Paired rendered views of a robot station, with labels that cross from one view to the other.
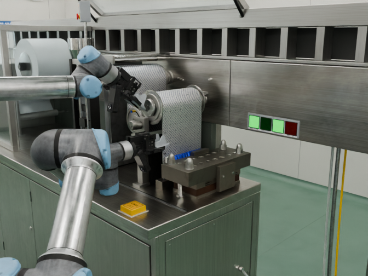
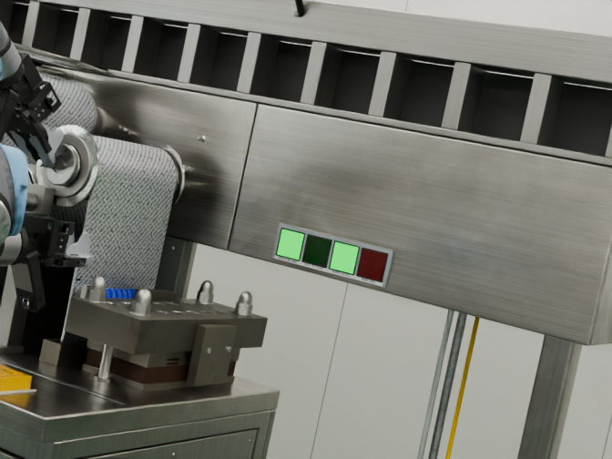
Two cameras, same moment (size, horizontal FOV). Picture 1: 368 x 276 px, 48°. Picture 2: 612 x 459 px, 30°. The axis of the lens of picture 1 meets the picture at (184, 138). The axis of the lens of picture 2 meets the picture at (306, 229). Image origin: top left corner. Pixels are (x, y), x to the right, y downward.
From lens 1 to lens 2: 0.51 m
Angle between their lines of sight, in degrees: 19
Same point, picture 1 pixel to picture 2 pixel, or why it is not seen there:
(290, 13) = (405, 25)
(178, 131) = (117, 235)
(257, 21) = (332, 29)
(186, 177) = (133, 331)
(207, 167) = (178, 321)
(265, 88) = (328, 174)
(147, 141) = (54, 232)
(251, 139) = not seen: hidden behind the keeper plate
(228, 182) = (214, 368)
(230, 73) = (252, 131)
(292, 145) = (304, 392)
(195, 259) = not seen: outside the picture
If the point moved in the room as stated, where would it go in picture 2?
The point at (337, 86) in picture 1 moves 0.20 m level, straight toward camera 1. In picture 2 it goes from (481, 185) to (488, 184)
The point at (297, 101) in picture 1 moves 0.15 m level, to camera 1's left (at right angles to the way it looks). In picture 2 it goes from (393, 207) to (316, 191)
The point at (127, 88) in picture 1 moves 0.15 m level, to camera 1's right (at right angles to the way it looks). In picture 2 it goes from (30, 104) to (118, 123)
